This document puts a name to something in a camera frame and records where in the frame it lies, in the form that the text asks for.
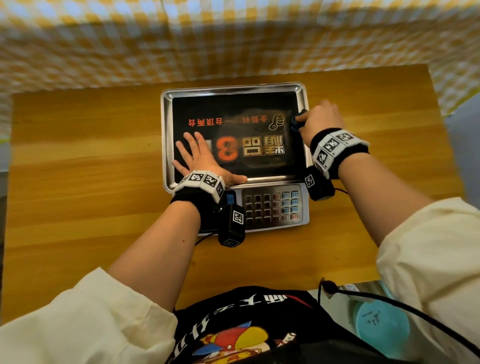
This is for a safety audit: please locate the silver electronic scale body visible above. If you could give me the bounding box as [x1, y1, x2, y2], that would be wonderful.
[198, 182, 310, 236]

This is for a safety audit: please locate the teal round stool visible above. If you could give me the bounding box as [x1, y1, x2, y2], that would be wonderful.
[354, 290, 412, 361]

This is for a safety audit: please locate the person's right hand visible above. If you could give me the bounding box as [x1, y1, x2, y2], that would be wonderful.
[295, 100, 348, 147]

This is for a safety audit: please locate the blue cleaning cloth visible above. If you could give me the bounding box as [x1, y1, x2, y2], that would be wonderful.
[290, 109, 308, 132]

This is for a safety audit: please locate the cream long-sleeved jacket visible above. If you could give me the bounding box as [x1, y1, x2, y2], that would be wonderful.
[0, 197, 480, 364]

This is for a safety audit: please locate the yellow white checked cloth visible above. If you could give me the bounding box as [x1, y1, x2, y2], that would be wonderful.
[0, 0, 480, 140]

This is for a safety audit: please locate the steel scale tray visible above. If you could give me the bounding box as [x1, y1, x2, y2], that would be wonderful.
[160, 82, 313, 194]

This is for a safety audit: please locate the black printed shirt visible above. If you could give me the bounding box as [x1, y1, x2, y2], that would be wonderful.
[166, 286, 417, 364]

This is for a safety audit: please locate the black printed tray film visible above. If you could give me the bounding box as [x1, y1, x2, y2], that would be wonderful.
[172, 91, 307, 184]

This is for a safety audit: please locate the person's right forearm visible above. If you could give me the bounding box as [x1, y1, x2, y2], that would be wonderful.
[337, 152, 436, 247]

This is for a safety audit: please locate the person's left forearm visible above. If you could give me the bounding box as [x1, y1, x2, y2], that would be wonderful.
[107, 200, 202, 313]

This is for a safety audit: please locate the person's left hand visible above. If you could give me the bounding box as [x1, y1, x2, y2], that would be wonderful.
[172, 131, 248, 187]

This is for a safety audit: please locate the thick black cable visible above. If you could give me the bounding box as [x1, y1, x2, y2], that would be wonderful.
[317, 277, 480, 358]

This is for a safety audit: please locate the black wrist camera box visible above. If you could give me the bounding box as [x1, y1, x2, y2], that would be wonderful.
[217, 203, 247, 248]
[304, 165, 336, 202]

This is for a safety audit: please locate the black wristband with marker tiles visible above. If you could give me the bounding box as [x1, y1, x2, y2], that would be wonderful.
[309, 128, 370, 180]
[170, 170, 226, 211]

